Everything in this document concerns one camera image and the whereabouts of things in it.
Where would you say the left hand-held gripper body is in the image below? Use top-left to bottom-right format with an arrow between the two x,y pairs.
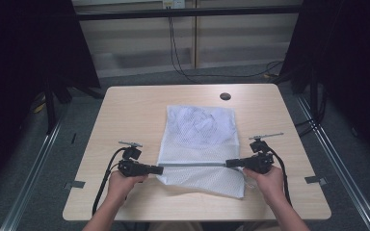
118,141 -> 150,178

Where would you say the light wooden table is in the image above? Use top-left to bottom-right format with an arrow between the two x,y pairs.
62,83 -> 332,223

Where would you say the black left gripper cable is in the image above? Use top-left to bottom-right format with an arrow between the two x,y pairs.
91,146 -> 128,217

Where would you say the black wall cable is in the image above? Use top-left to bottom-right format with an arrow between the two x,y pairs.
168,16 -> 284,79

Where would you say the grey metal table bracket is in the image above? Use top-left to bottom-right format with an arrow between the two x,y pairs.
63,180 -> 87,191
304,175 -> 329,187

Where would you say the black curtain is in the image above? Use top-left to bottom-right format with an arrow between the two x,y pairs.
280,0 -> 370,171
0,0 -> 102,196

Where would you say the person's left hand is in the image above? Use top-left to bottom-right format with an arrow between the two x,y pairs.
107,169 -> 149,207

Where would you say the black horizontal metal bar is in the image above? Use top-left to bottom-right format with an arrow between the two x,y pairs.
75,4 -> 303,22

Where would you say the white mesh laundry bag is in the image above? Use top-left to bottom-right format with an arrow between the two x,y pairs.
156,104 -> 247,200

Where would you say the person's right hand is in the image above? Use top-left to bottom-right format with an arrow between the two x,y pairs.
243,166 -> 285,207

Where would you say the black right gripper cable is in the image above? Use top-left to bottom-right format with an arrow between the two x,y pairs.
267,146 -> 293,207

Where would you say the white wall socket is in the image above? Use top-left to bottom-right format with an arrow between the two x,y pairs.
162,0 -> 186,10

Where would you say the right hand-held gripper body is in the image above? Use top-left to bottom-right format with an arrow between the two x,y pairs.
245,132 -> 285,175

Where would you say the metal floor rail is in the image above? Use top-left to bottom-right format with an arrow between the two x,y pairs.
0,119 -> 64,231
297,95 -> 370,231

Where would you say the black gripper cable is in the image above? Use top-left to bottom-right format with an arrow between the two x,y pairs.
91,146 -> 128,217
267,146 -> 293,207

